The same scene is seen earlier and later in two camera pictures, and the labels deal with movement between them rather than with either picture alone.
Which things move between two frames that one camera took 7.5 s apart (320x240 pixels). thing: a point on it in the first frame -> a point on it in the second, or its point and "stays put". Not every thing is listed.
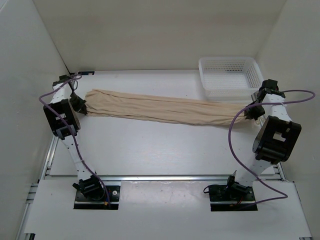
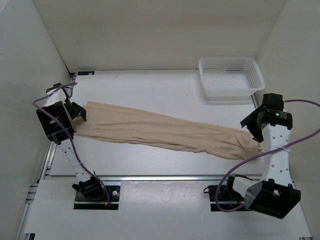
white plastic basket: [230, 79] stays put
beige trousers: [175, 109] -> [105, 122]
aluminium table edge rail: [141, 178] stays put
